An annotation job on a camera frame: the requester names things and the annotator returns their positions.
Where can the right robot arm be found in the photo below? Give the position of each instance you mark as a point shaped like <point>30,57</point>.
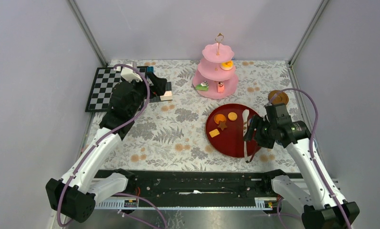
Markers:
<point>323,206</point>

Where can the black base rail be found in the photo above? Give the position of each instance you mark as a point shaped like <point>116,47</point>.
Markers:
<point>169,190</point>

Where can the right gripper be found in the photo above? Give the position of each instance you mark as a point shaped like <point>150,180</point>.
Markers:
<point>257,122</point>

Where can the brown star cookie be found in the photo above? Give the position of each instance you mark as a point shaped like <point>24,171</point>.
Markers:
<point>222,125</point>

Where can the square yellow cracker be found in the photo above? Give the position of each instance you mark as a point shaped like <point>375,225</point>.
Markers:
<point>213,133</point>

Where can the pink layered cake slice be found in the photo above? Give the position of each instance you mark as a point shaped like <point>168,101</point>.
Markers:
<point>220,87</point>

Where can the cream lego brick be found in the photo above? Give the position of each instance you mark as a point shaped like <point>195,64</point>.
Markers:
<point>167,96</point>

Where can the green cake slice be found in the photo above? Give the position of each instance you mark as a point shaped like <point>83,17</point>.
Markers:
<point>203,86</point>

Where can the orange round tart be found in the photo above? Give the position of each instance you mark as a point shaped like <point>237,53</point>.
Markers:
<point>219,118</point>

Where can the white handled metal tongs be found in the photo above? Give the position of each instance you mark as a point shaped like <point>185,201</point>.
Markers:
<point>247,158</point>

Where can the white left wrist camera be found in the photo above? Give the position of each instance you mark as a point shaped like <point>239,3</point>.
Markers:
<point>128,74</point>

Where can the round yellow biscuit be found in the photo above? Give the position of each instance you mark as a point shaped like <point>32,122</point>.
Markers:
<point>232,116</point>

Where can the yellow iced donut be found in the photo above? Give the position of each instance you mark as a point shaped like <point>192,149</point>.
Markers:
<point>227,65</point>

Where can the dark red round tray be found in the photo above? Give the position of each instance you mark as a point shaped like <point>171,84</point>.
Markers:
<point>230,141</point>

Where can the pink three-tier cake stand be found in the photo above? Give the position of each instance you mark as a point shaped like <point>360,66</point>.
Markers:
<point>209,69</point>

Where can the black and white chessboard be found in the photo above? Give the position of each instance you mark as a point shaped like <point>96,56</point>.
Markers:
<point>109,91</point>

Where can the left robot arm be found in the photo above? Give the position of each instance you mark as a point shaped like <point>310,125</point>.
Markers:
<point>74,196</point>

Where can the floral table cloth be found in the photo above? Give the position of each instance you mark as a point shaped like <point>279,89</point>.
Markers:
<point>171,135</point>

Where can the blue lego brick on pillar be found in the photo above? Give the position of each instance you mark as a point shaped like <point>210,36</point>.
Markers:
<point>150,69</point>

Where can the light brown wooden saucer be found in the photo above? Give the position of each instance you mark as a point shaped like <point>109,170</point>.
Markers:
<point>276,97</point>

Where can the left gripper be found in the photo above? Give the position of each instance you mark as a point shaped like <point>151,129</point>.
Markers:
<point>159,87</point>

